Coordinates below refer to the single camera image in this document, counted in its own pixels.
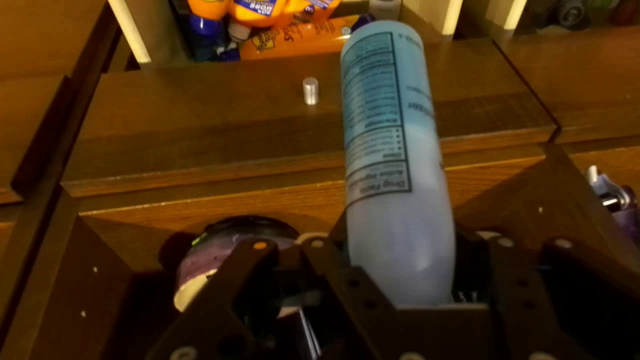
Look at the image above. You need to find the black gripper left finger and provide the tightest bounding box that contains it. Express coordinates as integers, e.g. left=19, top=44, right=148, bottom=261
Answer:
left=147, top=235, right=409, bottom=360

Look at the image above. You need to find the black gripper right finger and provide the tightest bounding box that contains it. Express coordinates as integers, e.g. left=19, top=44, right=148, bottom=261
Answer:
left=456, top=227, right=640, bottom=360

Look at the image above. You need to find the white and blue bottle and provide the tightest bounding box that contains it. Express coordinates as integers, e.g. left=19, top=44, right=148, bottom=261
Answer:
left=339, top=17, right=460, bottom=307

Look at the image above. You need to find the small silver drawer knob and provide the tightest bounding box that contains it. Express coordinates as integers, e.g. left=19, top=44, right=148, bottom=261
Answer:
left=302, top=73, right=323, bottom=108

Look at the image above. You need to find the orange sunscreen bottle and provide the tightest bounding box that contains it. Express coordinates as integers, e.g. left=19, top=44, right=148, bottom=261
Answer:
left=229, top=0, right=315, bottom=30
left=184, top=0, right=235, bottom=64
left=239, top=14, right=369, bottom=64

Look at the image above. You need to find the wood drawer holding bottles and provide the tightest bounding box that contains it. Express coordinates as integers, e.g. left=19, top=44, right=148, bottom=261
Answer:
left=107, top=0, right=466, bottom=65

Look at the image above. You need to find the small round bowl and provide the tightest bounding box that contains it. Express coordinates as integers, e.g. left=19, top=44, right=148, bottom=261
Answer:
left=174, top=214, right=304, bottom=315

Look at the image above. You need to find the small metallic object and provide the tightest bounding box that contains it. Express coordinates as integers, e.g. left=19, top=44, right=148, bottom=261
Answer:
left=584, top=163, right=640, bottom=232

